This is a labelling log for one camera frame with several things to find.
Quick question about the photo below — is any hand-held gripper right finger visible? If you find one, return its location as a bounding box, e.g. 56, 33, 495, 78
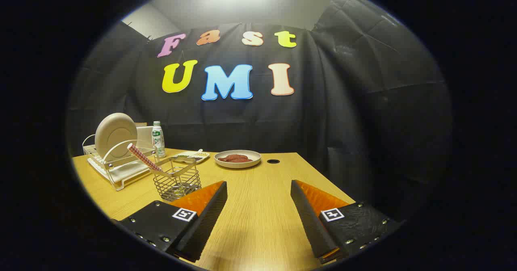
290, 179, 404, 265

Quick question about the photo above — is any white divided condiment dish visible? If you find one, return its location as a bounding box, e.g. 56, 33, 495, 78
172, 149, 210, 164

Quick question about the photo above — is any white wire dish rack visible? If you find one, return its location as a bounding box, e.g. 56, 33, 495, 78
82, 134, 162, 191

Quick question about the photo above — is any white drip tray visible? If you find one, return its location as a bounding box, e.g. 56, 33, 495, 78
88, 157, 156, 183

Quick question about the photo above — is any metal wire basket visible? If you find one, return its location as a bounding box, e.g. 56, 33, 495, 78
153, 155, 202, 202

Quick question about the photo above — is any plastic bottle with green label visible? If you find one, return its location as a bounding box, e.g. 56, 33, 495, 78
151, 121, 166, 158

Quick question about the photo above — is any large beige plate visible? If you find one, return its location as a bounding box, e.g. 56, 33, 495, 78
95, 113, 138, 163

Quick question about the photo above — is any spoon with red checked handle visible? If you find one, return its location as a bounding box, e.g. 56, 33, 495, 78
127, 143, 190, 197

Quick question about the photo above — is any small beige plate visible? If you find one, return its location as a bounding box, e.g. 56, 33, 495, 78
214, 150, 262, 169

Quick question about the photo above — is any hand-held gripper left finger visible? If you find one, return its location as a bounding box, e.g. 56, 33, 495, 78
111, 181, 228, 263

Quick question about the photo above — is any black backdrop cloth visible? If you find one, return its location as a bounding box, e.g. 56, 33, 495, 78
67, 0, 453, 223

